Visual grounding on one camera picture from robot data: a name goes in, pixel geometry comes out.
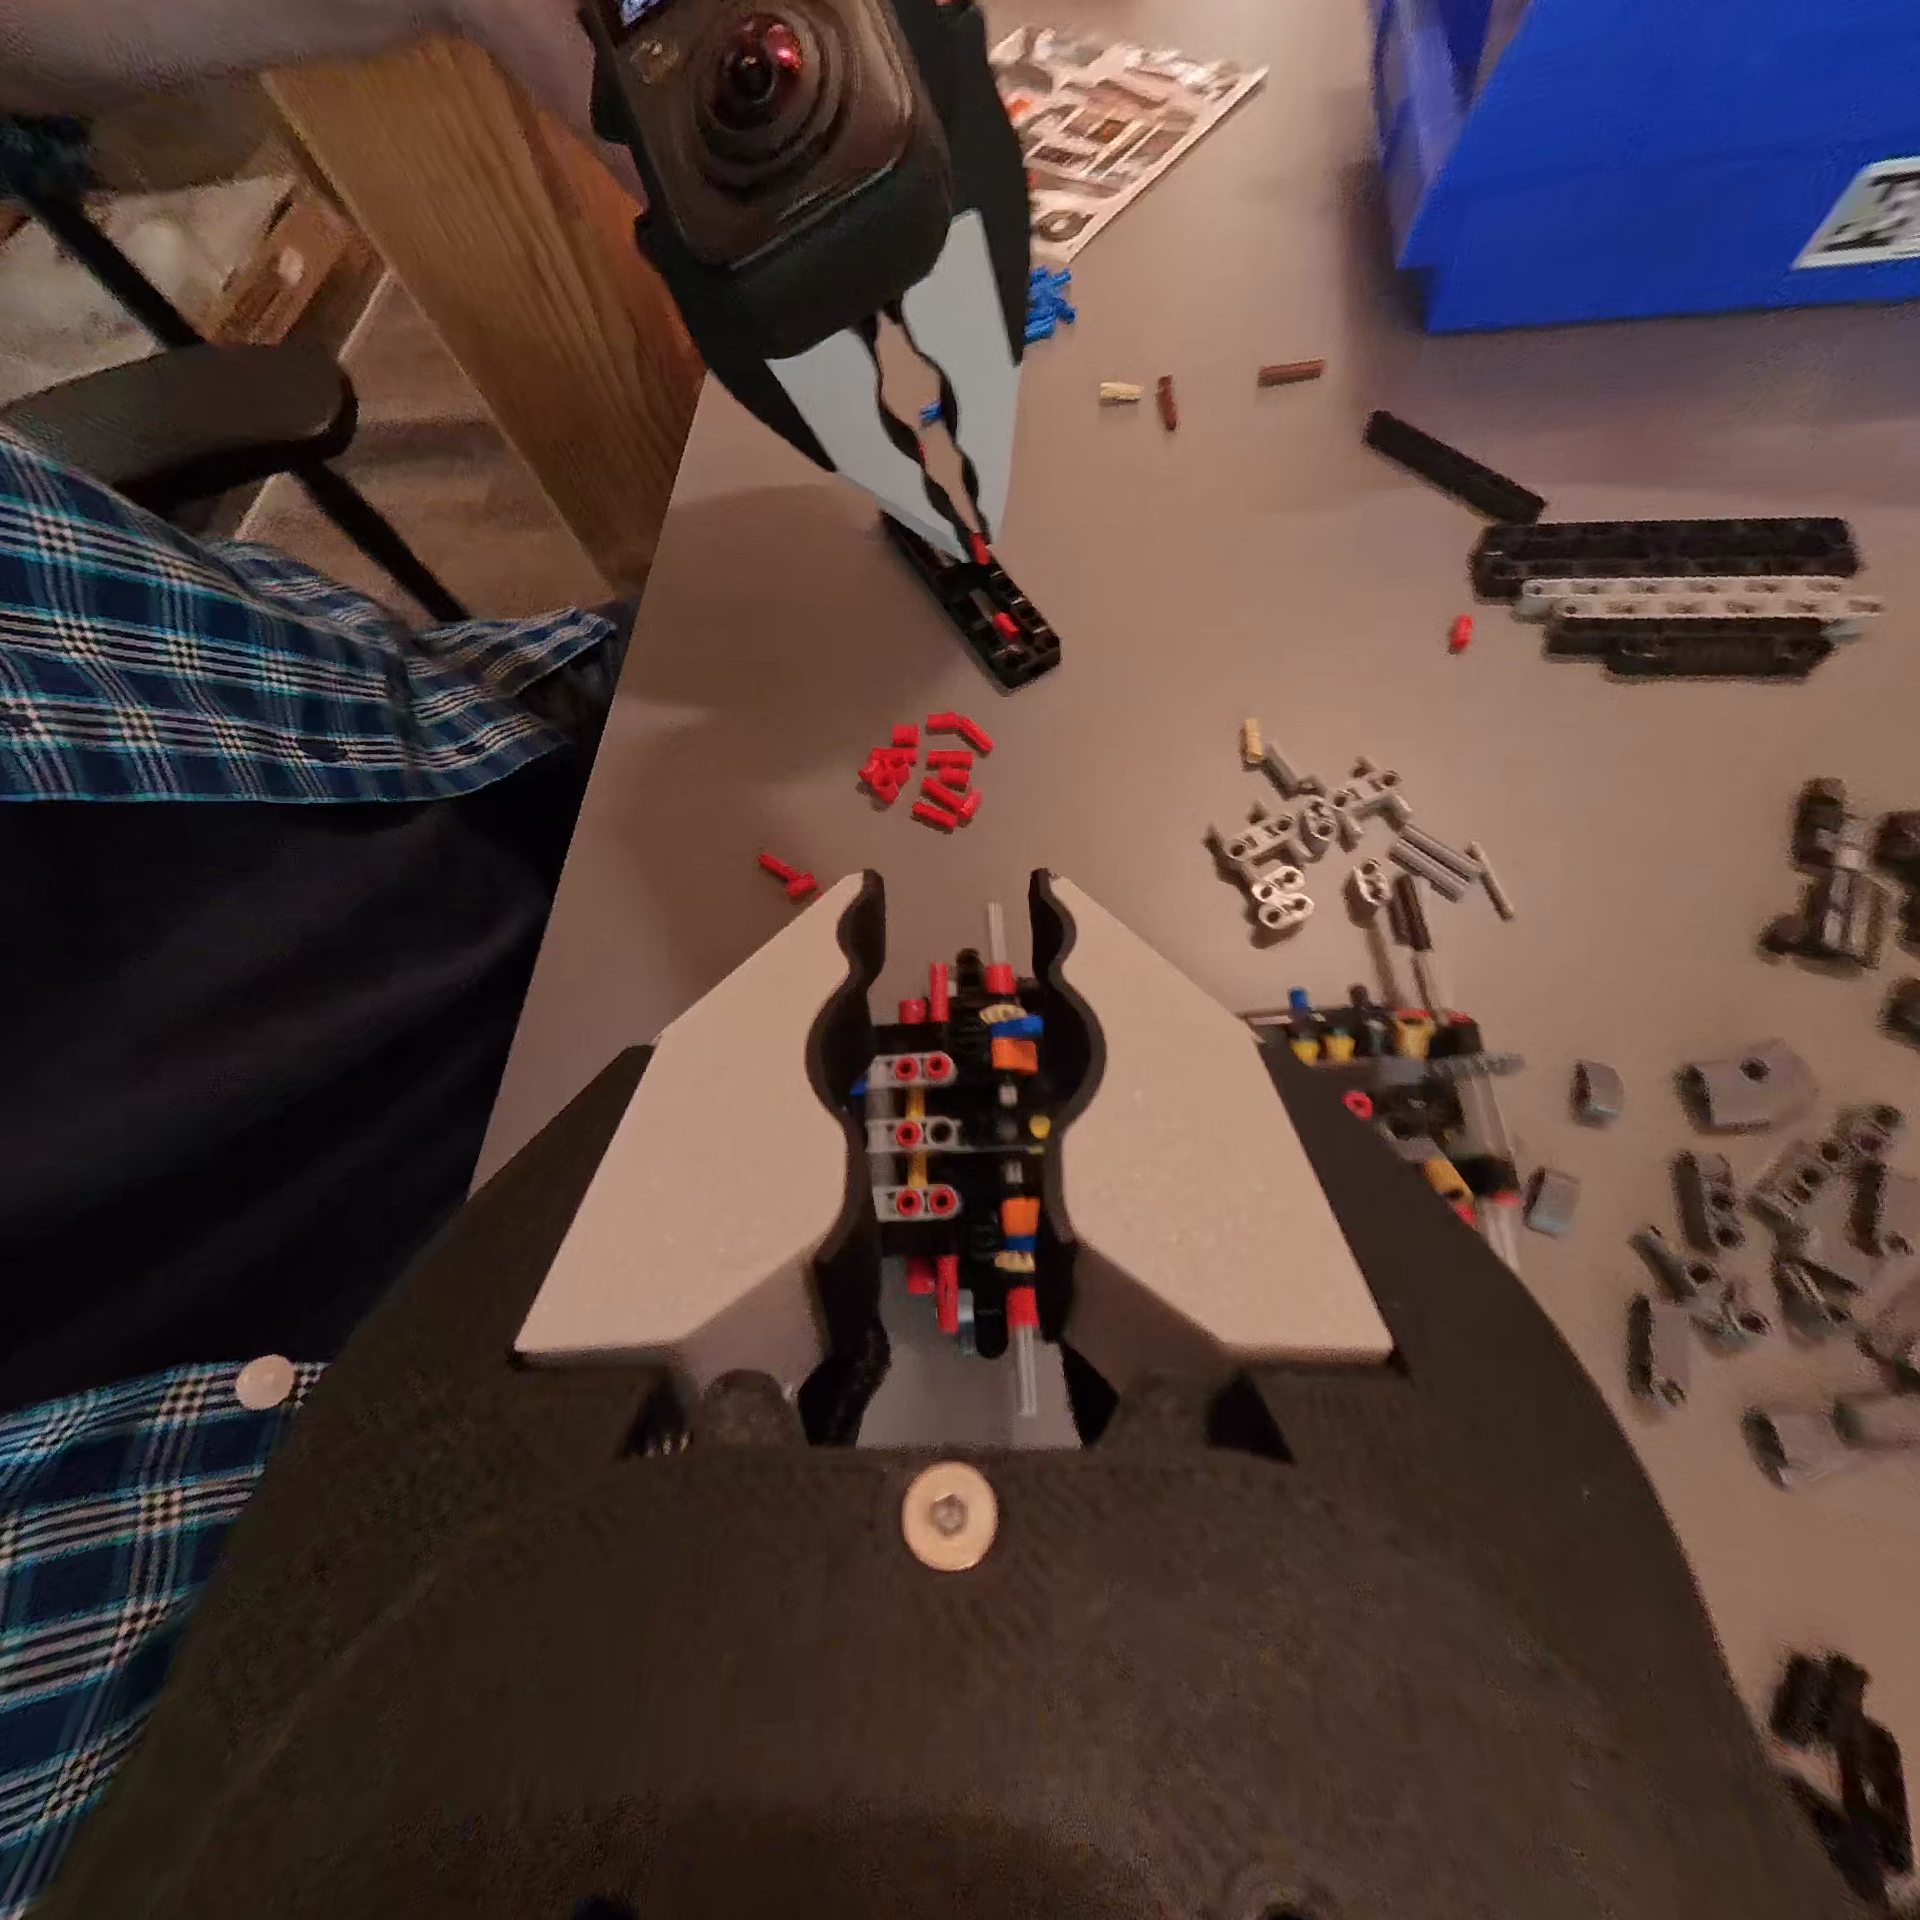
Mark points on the long black beam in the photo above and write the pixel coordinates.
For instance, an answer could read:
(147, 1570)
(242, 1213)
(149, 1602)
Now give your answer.
(1454, 465)

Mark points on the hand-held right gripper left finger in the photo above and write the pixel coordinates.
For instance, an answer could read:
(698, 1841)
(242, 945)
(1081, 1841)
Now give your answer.
(691, 1185)

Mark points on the person's left forearm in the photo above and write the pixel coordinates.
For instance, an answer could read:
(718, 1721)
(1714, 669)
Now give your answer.
(225, 44)

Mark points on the sticker sheet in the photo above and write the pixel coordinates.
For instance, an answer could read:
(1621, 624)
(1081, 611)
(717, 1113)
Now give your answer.
(1126, 135)

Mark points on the pile of grey connector pieces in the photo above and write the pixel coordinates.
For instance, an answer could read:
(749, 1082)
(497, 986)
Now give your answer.
(1319, 832)

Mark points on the pile of black connector pieces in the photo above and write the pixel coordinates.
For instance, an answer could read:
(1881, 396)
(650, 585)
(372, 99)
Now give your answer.
(1830, 901)

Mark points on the pile of red pins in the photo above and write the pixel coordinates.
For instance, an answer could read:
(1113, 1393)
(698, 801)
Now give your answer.
(931, 772)

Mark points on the cardboard box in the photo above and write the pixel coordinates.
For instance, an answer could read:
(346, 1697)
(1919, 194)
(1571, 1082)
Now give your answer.
(284, 271)

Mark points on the wooden post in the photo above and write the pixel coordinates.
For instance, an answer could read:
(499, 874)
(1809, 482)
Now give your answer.
(494, 300)

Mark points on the multicoloured lego assembly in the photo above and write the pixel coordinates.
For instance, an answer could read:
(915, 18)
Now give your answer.
(962, 1140)

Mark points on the blue storage bin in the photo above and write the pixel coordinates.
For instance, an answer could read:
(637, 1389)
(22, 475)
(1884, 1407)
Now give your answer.
(1621, 181)

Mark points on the short black beam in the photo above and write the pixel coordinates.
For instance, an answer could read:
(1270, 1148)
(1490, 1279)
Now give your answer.
(1651, 639)
(1710, 666)

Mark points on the pile of blue pins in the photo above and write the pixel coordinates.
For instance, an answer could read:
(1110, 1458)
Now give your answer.
(1051, 300)

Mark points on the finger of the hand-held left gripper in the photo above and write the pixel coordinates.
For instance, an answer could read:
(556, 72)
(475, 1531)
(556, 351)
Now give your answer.
(974, 345)
(834, 399)

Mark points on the black lego frame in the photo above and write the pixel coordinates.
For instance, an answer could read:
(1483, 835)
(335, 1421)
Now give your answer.
(1037, 651)
(1651, 546)

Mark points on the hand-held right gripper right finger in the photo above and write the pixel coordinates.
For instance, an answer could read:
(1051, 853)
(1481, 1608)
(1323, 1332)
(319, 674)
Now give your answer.
(1230, 1200)

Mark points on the long brown axle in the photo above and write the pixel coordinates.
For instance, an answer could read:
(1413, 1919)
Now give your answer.
(1293, 371)

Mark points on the light grey beam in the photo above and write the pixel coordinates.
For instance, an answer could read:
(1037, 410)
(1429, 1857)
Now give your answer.
(1651, 594)
(1724, 612)

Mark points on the pile of small black pins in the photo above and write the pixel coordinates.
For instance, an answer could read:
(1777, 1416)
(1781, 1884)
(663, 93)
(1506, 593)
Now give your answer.
(1838, 1756)

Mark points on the pile of dark grey pieces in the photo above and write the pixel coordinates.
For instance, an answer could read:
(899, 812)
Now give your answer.
(1740, 1089)

